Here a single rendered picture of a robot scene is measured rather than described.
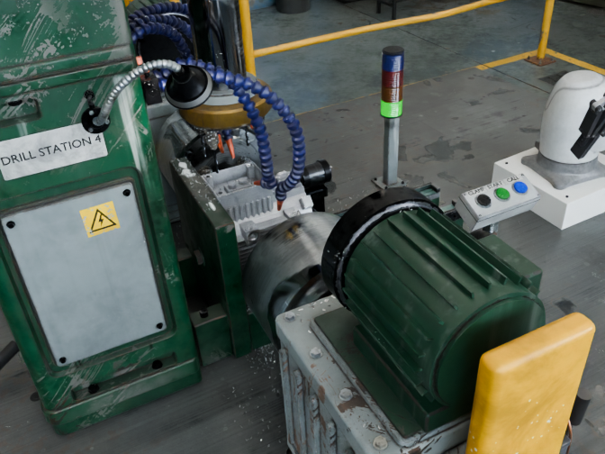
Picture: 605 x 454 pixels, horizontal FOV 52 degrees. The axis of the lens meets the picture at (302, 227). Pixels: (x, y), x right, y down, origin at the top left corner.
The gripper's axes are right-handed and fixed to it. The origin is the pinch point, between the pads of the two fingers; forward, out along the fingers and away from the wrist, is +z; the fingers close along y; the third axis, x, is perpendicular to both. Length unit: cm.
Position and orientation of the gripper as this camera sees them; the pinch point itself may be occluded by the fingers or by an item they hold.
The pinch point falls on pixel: (584, 142)
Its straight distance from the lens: 145.6
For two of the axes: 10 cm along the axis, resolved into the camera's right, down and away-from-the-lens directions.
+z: -1.3, 5.6, 8.2
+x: 4.3, 7.8, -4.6
